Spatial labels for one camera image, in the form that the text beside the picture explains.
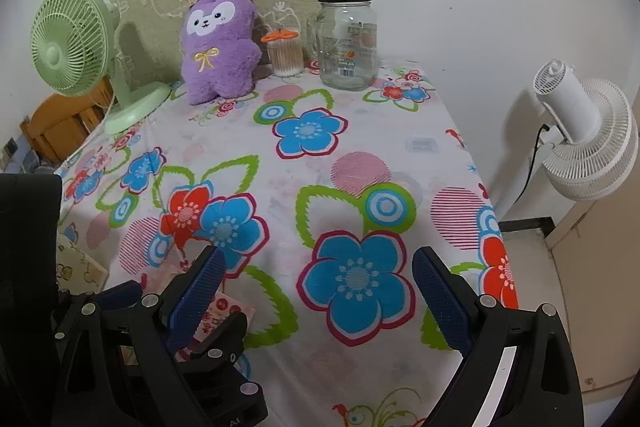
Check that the green desk fan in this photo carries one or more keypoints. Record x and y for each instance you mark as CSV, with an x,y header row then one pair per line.
x,y
65,52

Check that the small clear plastic packet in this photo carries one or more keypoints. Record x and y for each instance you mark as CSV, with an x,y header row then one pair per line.
x,y
421,145

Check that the beige door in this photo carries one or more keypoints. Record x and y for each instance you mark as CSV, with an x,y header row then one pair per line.
x,y
600,257

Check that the white standing fan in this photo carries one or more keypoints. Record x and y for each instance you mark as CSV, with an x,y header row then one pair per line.
x,y
595,147

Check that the wooden bed headboard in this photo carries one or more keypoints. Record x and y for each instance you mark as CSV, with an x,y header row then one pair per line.
x,y
55,127

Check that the floral tablecloth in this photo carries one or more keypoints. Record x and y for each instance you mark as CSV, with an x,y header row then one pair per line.
x,y
225,127

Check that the purple plush toy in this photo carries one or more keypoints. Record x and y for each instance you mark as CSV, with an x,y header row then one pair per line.
x,y
220,67

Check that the glass jar green lid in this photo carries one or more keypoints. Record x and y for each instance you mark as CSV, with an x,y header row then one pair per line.
x,y
347,52

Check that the yellow cartoon fabric box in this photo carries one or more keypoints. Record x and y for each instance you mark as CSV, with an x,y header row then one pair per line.
x,y
80,272

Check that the cotton swab jar orange lid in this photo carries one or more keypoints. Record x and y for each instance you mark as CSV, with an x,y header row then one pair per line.
x,y
285,59

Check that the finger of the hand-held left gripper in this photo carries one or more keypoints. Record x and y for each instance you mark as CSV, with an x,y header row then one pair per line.
x,y
227,337
120,292

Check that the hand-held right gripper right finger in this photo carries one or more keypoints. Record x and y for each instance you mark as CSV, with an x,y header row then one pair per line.
x,y
440,297

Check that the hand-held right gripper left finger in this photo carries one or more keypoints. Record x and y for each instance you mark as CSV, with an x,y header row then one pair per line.
x,y
197,297

